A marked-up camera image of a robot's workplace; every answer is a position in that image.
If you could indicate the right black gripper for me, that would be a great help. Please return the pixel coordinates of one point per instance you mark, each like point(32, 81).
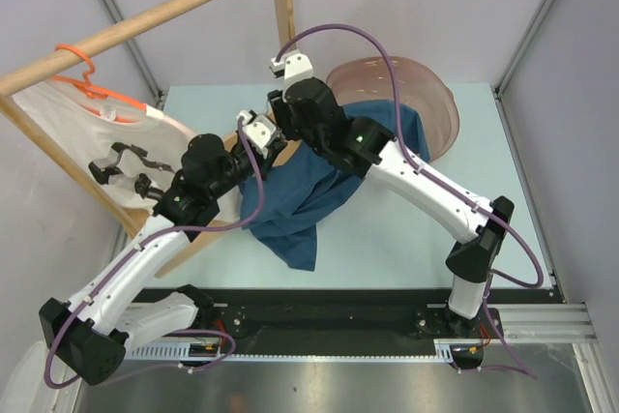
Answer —
point(280, 111)

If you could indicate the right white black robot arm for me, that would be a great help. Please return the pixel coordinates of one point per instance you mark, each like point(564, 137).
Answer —
point(363, 147)

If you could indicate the white printed t shirt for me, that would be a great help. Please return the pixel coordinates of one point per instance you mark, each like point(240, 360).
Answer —
point(132, 151)

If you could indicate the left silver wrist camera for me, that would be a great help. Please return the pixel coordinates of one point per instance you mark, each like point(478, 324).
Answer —
point(260, 130)

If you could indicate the blue t shirt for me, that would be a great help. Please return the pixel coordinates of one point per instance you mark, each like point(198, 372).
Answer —
point(306, 189)

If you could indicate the wooden clothes rack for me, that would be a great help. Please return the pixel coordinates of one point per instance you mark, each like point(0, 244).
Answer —
point(60, 61)

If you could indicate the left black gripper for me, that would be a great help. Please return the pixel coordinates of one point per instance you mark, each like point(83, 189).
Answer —
point(265, 164)

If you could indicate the pink translucent plastic basin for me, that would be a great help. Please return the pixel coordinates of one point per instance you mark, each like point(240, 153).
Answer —
point(419, 89)

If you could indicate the orange clothes hanger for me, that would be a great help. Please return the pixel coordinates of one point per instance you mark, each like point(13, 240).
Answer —
point(84, 81)

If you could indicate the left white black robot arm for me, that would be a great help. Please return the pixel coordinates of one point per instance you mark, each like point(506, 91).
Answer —
point(94, 330)

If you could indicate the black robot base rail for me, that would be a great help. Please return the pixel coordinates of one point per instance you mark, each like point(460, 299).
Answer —
point(337, 323)

